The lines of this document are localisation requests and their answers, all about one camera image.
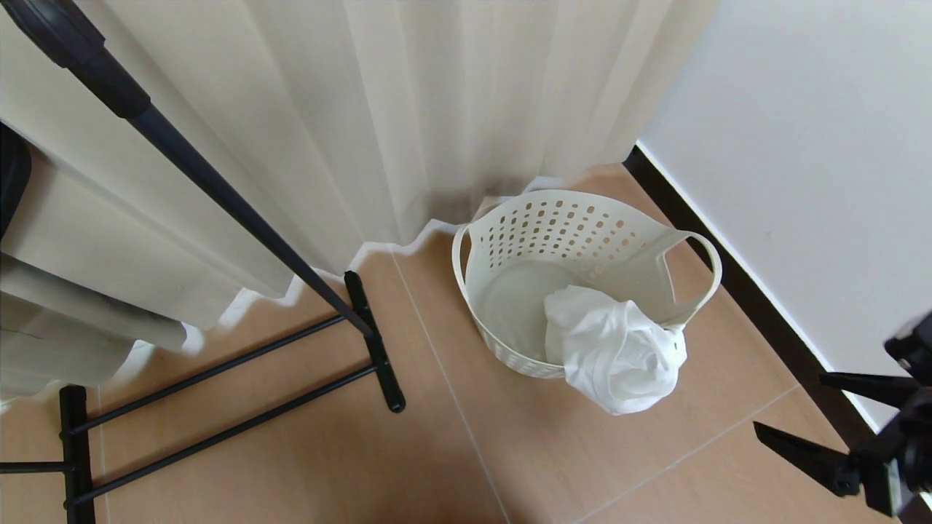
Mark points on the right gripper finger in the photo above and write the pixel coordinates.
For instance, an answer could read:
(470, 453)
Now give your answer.
(874, 389)
(808, 455)

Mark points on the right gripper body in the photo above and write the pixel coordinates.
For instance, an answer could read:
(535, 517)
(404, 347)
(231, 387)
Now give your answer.
(906, 458)

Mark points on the white laundry basket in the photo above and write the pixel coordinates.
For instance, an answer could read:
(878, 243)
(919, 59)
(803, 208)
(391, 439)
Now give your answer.
(524, 298)

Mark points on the black clothes rack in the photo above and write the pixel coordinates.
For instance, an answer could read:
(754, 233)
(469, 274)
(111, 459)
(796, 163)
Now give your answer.
(109, 87)

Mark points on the white curtain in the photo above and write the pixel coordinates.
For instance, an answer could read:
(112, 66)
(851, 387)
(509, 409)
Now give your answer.
(73, 342)
(437, 109)

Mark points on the white garment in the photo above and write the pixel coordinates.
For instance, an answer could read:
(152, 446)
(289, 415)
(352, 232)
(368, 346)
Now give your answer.
(611, 356)

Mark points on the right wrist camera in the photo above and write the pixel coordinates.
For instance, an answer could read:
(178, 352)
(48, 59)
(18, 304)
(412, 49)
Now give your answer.
(914, 349)

